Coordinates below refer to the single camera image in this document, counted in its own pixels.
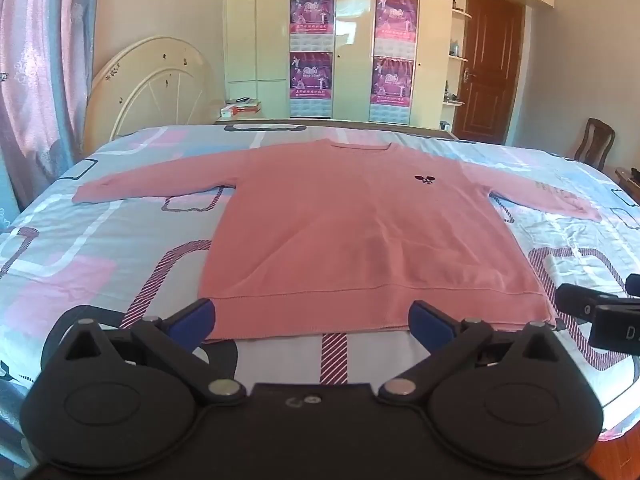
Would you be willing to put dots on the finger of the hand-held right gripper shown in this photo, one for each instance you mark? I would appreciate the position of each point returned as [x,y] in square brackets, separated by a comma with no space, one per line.
[582,301]
[634,285]

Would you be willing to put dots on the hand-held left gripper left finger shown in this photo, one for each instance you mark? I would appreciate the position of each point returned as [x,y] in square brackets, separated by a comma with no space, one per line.
[192,321]

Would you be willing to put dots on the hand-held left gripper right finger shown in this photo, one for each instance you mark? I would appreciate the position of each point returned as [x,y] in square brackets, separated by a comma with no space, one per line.
[430,322]

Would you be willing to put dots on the pink sweater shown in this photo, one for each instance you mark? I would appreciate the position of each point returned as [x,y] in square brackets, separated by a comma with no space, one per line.
[360,230]

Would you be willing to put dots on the dark wooden desk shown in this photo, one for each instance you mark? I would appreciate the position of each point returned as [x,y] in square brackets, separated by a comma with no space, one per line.
[629,177]

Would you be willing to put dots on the patterned bed sheet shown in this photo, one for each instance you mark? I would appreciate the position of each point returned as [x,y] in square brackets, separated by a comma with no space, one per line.
[100,240]

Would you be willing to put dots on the wooden chair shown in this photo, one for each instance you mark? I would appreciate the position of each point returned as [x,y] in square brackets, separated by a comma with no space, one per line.
[595,142]

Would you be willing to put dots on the brown wooden bed board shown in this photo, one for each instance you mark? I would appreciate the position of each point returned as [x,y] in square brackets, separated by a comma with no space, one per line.
[345,123]

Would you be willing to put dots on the stack of books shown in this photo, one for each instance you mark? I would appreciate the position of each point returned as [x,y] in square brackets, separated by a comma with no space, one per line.
[241,106]

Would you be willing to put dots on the cream round headboard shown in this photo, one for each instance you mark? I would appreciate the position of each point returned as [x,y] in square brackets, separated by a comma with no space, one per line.
[150,90]

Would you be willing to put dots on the brown wooden door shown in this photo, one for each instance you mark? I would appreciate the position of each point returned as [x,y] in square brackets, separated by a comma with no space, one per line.
[487,70]

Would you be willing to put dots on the cream corner shelves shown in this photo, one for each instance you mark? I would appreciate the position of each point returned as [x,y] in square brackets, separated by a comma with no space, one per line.
[457,57]

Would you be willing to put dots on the cream wardrobe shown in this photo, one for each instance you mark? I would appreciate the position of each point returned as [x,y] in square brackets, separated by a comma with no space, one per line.
[355,60]

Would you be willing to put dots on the glass bottle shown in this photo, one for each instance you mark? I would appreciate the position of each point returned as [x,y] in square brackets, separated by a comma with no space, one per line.
[454,47]

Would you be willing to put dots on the pink and blue curtain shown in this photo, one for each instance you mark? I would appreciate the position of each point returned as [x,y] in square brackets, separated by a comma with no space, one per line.
[40,60]

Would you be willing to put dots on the purple wall poster calendar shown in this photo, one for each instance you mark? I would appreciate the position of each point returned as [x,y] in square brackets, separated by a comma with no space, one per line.
[392,82]
[311,10]
[311,77]
[396,16]

